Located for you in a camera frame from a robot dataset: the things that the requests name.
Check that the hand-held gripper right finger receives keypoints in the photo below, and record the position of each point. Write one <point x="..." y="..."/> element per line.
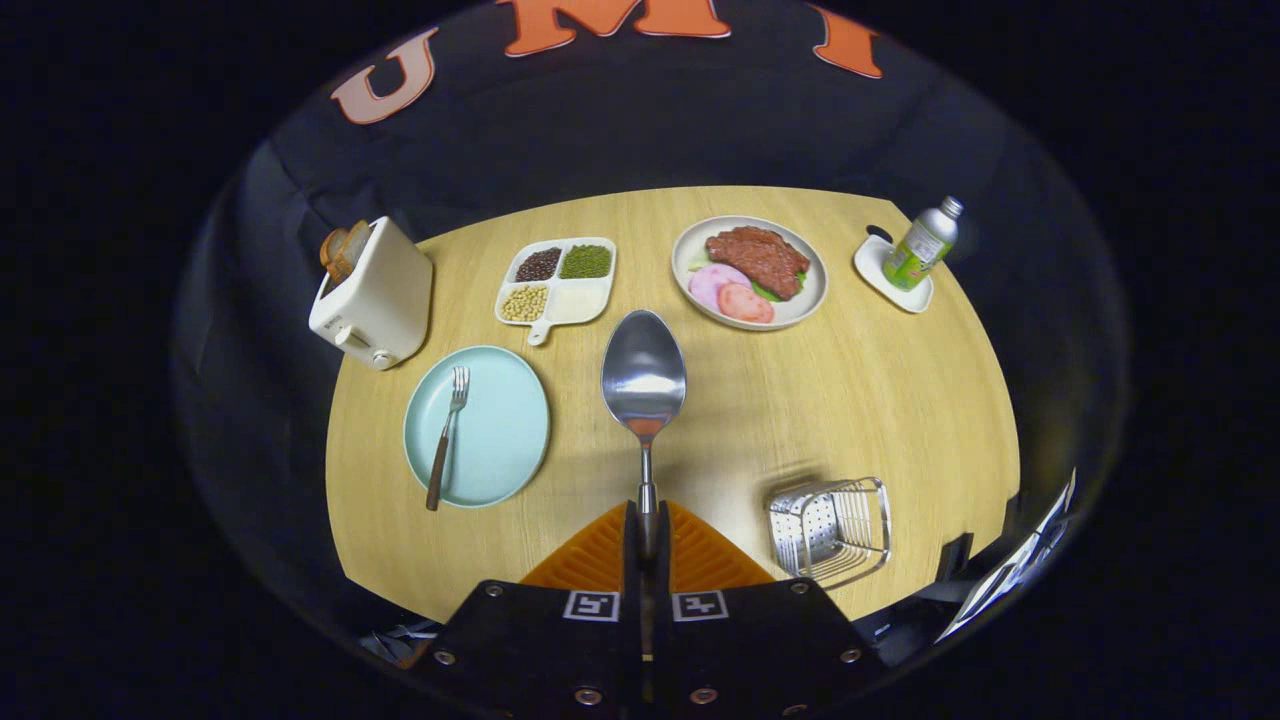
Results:
<point x="750" y="650"/>

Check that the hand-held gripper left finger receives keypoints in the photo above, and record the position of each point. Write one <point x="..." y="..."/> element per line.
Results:
<point x="540" y="650"/>

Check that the metal spoon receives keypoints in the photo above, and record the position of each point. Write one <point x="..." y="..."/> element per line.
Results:
<point x="643" y="370"/>

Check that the metal cutlery basket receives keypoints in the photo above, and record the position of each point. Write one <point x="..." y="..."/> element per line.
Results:
<point x="830" y="530"/>

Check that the teal round plate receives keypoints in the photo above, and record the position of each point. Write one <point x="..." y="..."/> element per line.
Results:
<point x="500" y="430"/>

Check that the white printed sheet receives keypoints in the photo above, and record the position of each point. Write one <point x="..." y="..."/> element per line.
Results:
<point x="1010" y="575"/>

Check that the red-rimmed sausage slice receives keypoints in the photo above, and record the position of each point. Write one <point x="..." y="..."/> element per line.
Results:
<point x="745" y="303"/>

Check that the pile of yellow soybeans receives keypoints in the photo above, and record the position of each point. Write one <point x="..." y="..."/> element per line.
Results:
<point x="523" y="303"/>

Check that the white divided dish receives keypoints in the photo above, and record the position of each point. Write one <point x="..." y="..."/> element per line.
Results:
<point x="585" y="300"/>

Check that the green lettuce leaf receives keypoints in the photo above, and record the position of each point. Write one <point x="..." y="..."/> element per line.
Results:
<point x="768" y="293"/>

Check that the pale pink ham slice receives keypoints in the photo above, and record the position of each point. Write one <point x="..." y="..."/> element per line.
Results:
<point x="708" y="285"/>

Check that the pile of dark beans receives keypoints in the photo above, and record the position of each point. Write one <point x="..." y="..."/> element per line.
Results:
<point x="538" y="265"/>

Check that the pile of green beans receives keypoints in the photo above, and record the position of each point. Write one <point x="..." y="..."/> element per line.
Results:
<point x="585" y="262"/>

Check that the white toaster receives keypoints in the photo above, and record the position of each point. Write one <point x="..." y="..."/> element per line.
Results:
<point x="385" y="290"/>

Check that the brown steak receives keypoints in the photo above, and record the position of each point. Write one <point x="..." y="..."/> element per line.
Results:
<point x="760" y="258"/>

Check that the beige round plate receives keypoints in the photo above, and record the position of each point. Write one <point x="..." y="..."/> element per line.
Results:
<point x="690" y="250"/>

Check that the small white square dish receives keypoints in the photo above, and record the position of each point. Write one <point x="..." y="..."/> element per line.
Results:
<point x="868" y="260"/>

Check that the silver green-label bottle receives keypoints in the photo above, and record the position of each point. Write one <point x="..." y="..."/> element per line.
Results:
<point x="920" y="250"/>

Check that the toasted bread slice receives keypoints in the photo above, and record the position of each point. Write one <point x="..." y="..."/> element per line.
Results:
<point x="330" y="248"/>
<point x="350" y="252"/>

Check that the black backdrop cloth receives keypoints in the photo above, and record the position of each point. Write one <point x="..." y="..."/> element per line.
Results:
<point x="650" y="130"/>

